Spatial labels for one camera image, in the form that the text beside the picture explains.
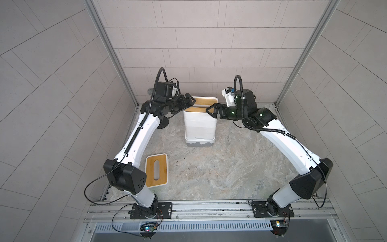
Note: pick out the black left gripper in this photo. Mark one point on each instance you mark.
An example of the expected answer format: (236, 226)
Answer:
(183, 102)

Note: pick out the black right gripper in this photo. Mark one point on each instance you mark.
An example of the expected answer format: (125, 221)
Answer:
(220, 112)

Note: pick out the bamboo lid tissue box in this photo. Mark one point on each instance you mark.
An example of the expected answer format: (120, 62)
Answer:
(198, 111)
(157, 171)
(199, 134)

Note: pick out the grey lid tissue box front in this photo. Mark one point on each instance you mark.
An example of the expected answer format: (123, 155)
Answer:
(200, 125)

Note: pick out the grey lid tissue box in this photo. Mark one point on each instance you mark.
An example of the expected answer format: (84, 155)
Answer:
(200, 125)
(199, 140)

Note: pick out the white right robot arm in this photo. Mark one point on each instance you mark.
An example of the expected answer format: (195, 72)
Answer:
(312, 170)

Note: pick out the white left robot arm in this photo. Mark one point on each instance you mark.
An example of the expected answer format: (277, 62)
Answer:
(123, 172)

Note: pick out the microphone on black stand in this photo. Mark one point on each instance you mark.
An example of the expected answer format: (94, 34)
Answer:
(164, 121)

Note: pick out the white ventilation grille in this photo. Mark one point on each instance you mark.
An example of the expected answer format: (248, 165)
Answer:
(188, 226)

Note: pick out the right green circuit board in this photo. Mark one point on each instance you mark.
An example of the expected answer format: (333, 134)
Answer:
(279, 227)

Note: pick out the green circuit board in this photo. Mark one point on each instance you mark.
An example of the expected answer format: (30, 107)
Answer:
(279, 227)
(148, 230)

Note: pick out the left green circuit board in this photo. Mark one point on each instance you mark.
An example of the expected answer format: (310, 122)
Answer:
(148, 230)

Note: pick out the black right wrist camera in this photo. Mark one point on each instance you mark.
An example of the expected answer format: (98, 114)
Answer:
(234, 98)

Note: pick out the aluminium corner post left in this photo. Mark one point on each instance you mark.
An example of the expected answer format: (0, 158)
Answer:
(109, 48)

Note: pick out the aluminium corner post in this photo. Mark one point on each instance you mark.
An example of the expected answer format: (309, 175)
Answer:
(323, 21)
(109, 48)

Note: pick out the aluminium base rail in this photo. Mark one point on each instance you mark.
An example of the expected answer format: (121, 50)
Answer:
(208, 210)

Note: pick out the aluminium corner post right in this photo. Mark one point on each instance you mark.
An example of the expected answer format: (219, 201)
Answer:
(323, 21)

